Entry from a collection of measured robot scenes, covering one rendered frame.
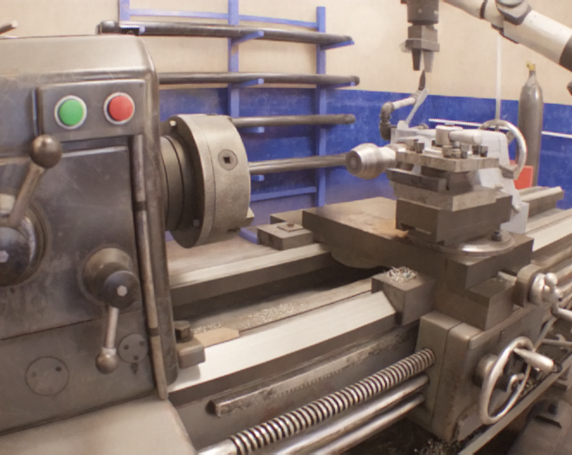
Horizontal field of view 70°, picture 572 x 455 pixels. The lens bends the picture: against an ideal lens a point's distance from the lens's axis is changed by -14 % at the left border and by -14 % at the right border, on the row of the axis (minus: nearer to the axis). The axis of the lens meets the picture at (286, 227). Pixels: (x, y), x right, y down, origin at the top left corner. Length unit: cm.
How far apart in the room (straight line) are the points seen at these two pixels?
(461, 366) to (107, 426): 68
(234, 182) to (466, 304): 53
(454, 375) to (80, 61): 88
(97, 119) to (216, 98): 374
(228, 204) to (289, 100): 390
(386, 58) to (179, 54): 254
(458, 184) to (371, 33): 454
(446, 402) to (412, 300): 25
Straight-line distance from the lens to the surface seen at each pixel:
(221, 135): 81
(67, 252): 56
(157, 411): 67
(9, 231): 49
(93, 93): 53
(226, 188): 79
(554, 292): 104
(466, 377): 102
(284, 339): 82
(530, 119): 402
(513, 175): 149
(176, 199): 79
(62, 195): 55
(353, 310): 92
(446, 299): 102
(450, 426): 108
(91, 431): 66
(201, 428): 83
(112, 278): 53
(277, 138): 460
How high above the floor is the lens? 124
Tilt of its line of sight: 16 degrees down
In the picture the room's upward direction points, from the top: straight up
